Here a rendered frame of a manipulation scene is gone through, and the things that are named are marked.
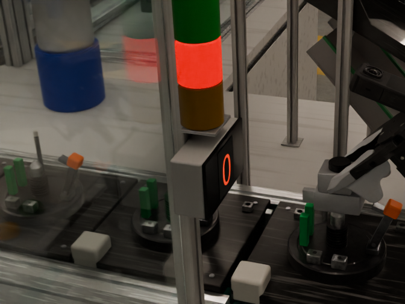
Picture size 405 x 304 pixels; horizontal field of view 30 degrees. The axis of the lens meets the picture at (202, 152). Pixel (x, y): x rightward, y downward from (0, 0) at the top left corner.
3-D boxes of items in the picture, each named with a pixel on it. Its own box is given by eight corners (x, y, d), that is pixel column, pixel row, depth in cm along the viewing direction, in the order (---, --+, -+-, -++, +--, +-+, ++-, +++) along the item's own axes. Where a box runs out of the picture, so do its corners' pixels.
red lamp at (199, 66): (229, 73, 83) (227, 31, 81) (213, 91, 79) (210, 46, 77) (187, 69, 85) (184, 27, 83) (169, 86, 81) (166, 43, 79)
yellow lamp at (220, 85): (230, 114, 86) (229, 73, 83) (215, 133, 82) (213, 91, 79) (190, 109, 87) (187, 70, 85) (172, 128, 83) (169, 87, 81)
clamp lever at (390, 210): (381, 243, 107) (403, 203, 103) (378, 251, 105) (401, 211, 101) (357, 232, 108) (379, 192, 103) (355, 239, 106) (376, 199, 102)
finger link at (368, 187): (350, 225, 100) (406, 184, 96) (320, 193, 99) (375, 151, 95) (351, 216, 103) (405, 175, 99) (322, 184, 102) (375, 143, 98)
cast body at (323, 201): (365, 199, 106) (366, 155, 103) (359, 216, 102) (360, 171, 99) (307, 192, 109) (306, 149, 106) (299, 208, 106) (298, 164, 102)
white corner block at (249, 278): (272, 287, 107) (271, 264, 105) (262, 307, 103) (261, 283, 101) (240, 281, 109) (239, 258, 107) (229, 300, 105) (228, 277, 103)
